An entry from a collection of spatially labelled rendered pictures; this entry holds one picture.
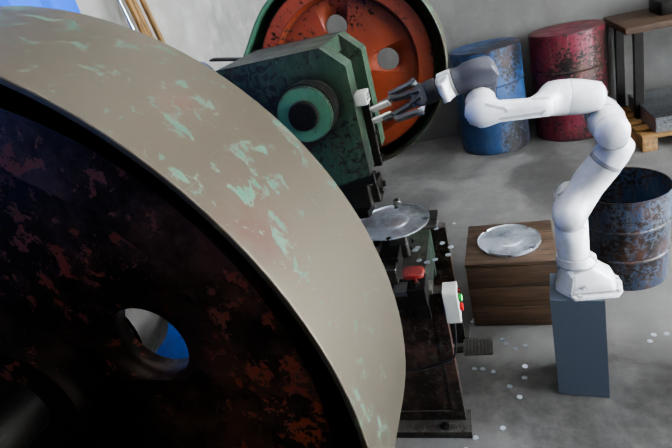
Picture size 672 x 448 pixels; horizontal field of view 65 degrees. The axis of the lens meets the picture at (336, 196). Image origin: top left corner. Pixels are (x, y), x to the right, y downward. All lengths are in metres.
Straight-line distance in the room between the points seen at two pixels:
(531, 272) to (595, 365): 0.50
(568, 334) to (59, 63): 1.97
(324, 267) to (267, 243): 0.07
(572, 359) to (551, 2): 3.57
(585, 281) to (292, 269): 1.73
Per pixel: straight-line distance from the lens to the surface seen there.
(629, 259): 2.82
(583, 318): 2.13
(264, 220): 0.41
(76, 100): 0.41
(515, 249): 2.57
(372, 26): 2.20
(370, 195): 1.93
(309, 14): 2.25
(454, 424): 2.25
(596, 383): 2.33
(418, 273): 1.73
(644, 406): 2.37
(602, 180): 1.89
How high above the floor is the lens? 1.68
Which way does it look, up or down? 22 degrees down
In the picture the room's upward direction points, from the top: 15 degrees counter-clockwise
